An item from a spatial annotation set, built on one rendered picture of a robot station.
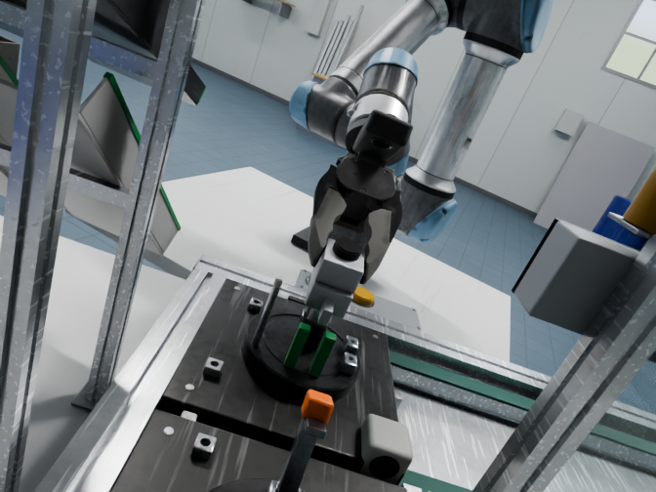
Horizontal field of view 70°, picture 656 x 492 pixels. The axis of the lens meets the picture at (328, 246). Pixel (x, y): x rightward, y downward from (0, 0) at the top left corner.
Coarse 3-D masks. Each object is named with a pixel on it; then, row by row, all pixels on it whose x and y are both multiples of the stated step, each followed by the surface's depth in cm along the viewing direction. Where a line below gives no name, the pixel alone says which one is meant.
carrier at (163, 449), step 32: (160, 416) 40; (160, 448) 37; (224, 448) 39; (256, 448) 41; (128, 480) 34; (160, 480) 35; (192, 480) 36; (224, 480) 37; (256, 480) 35; (320, 480) 40; (352, 480) 41
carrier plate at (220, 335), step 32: (224, 288) 61; (256, 288) 64; (224, 320) 55; (192, 352) 48; (224, 352) 50; (384, 352) 62; (192, 384) 45; (224, 384) 46; (256, 384) 48; (384, 384) 56; (224, 416) 43; (256, 416) 44; (288, 416) 45; (352, 416) 49; (384, 416) 50; (288, 448) 44; (320, 448) 44; (352, 448) 45
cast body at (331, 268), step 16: (336, 240) 49; (352, 240) 50; (336, 256) 48; (352, 256) 47; (320, 272) 47; (336, 272) 47; (352, 272) 47; (320, 288) 48; (336, 288) 48; (352, 288) 48; (320, 304) 49; (336, 304) 48; (320, 320) 47
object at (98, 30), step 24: (24, 0) 40; (120, 0) 33; (144, 0) 35; (168, 0) 38; (96, 24) 38; (120, 24) 35; (144, 24) 36; (144, 48) 38; (120, 72) 50; (192, 72) 46; (192, 96) 48
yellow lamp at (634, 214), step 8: (648, 184) 33; (640, 192) 34; (648, 192) 33; (640, 200) 34; (648, 200) 33; (632, 208) 34; (640, 208) 33; (648, 208) 33; (624, 216) 35; (632, 216) 34; (640, 216) 33; (648, 216) 33; (640, 224) 33; (648, 224) 33
